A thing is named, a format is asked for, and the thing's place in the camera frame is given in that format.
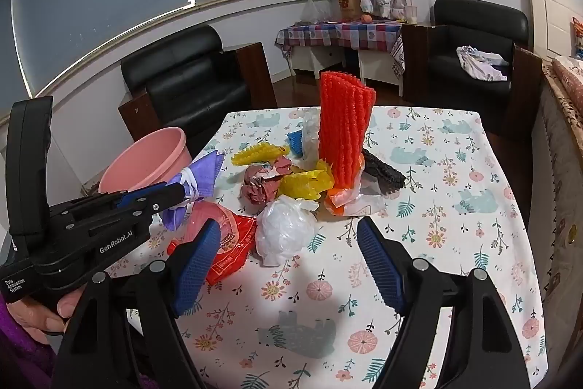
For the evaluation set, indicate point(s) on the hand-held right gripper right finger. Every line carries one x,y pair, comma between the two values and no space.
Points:
378,261

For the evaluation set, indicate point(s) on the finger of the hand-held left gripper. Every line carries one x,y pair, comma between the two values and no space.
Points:
136,197
168,198

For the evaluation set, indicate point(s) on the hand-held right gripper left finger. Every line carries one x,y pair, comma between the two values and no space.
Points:
200,261

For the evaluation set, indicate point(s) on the red plastic bag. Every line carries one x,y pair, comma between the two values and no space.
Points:
237,243

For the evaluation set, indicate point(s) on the pink plastic bucket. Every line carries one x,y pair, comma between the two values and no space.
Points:
145,156

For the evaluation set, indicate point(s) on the purple plastic wrapper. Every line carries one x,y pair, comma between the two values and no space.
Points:
200,170

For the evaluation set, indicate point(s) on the orange and white plastic bag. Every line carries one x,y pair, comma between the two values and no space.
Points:
350,202

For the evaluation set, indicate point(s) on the black foam net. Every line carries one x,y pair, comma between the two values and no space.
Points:
382,172

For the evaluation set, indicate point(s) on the maroon paper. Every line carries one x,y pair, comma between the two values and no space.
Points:
259,188

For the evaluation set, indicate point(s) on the yellow foam net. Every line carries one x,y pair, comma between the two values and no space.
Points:
255,154

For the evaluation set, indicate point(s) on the yellow plastic bag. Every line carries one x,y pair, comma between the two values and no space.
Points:
303,184

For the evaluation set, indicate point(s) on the clear plastic bag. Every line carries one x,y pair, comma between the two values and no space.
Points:
309,143

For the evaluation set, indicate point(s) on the red foam net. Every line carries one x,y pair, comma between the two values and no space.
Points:
341,129

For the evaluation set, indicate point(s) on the blue foam net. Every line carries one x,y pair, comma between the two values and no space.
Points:
295,141

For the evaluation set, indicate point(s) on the person's left hand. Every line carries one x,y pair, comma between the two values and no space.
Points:
59,306

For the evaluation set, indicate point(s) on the floral tablecloth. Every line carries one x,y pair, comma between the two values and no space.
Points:
432,197

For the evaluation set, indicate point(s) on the black leather armchair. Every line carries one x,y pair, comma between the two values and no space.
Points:
191,70
473,24

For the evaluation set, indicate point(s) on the white desk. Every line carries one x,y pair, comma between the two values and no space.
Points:
378,65

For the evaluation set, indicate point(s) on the pale printed cloth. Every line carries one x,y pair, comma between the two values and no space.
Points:
478,63

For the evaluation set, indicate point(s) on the patterned bedspread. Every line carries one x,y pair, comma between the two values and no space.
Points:
560,134

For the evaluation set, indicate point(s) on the checked tablecloth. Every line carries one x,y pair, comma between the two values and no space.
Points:
337,33

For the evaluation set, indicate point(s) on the clear bag on desk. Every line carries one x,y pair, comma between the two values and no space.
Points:
316,13

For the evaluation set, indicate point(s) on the orange fruit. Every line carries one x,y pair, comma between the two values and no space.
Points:
365,19

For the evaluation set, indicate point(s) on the plastic cup with straw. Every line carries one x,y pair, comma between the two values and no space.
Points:
411,14

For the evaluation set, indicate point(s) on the brown paper bag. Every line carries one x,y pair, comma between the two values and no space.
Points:
348,4

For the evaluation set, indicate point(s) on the colourful cushion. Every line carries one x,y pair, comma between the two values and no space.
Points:
577,36

